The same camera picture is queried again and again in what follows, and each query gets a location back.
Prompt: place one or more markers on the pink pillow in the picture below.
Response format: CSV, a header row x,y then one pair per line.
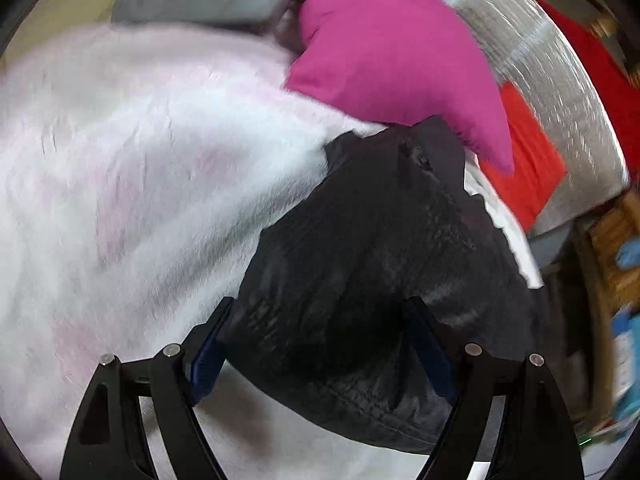
x,y
390,50

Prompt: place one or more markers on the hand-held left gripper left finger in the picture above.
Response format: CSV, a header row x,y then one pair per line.
x,y
202,365

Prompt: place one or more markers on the wooden shelf unit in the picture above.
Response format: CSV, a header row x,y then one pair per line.
x,y
607,260

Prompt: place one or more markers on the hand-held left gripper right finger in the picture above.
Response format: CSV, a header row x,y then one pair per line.
x,y
435,355

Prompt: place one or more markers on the silver foil insulation mat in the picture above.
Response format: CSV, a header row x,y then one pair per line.
x,y
545,55

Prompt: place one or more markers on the red pillow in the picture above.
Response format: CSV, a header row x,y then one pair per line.
x,y
530,165

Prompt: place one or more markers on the white fluffy blanket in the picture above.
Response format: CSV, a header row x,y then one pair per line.
x,y
140,185

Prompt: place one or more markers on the black puffer jacket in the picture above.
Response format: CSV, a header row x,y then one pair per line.
x,y
360,260

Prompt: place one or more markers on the red cloth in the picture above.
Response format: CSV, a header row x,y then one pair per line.
x,y
600,70

